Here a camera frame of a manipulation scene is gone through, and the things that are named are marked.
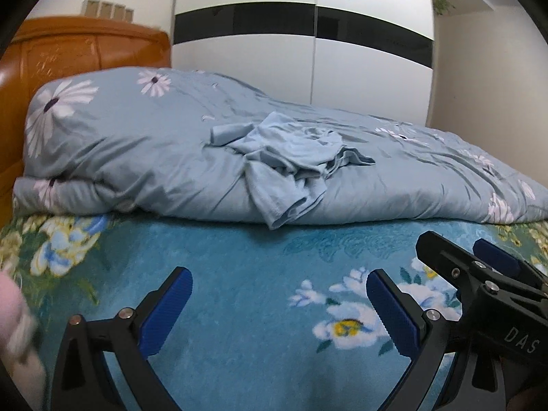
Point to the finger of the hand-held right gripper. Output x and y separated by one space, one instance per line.
498 257
441 254

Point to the pink cloth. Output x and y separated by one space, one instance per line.
13 308

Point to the blue floral quilt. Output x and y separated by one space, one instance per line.
128 145

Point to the light blue shirt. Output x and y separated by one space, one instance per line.
278 154

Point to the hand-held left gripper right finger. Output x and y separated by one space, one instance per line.
391 312

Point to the beige wall switch panel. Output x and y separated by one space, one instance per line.
107 9

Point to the wooden headboard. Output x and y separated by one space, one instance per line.
85 51

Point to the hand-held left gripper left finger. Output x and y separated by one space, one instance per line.
169 304

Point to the teal floral bed blanket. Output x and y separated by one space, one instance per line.
257 265

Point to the white wardrobe with black stripe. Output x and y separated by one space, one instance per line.
244 60

